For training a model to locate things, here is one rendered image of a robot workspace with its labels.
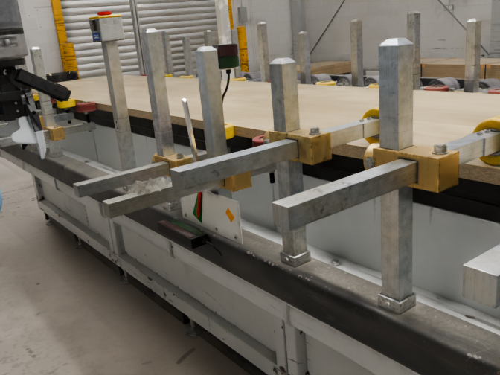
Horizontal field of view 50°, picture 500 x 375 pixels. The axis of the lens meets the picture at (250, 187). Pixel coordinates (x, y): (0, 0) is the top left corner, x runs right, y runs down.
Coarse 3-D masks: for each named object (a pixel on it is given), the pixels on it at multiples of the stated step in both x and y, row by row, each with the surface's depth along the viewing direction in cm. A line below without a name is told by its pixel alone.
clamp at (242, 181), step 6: (240, 174) 115; (246, 174) 116; (228, 180) 115; (234, 180) 114; (240, 180) 115; (246, 180) 116; (222, 186) 118; (228, 186) 116; (234, 186) 115; (240, 186) 116; (246, 186) 117
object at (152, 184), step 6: (150, 180) 107; (156, 180) 108; (162, 180) 110; (132, 186) 107; (138, 186) 107; (144, 186) 107; (150, 186) 105; (156, 186) 107; (162, 186) 108; (132, 192) 106; (138, 192) 105; (144, 192) 104; (150, 192) 104
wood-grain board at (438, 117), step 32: (96, 96) 248; (128, 96) 237; (192, 96) 217; (256, 96) 200; (320, 96) 186; (352, 96) 179; (416, 96) 167; (448, 96) 162; (480, 96) 157; (256, 128) 140; (320, 128) 133; (416, 128) 123; (448, 128) 120; (480, 160) 94
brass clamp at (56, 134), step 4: (44, 128) 219; (48, 128) 214; (52, 128) 213; (56, 128) 212; (60, 128) 213; (52, 132) 212; (56, 132) 213; (60, 132) 214; (64, 132) 215; (52, 136) 212; (56, 136) 213; (60, 136) 214; (64, 136) 215; (52, 140) 214; (56, 140) 213
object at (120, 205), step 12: (264, 168) 123; (276, 168) 125; (156, 192) 107; (168, 192) 109; (180, 192) 111; (192, 192) 112; (108, 204) 101; (120, 204) 103; (132, 204) 104; (144, 204) 106; (156, 204) 108; (108, 216) 103
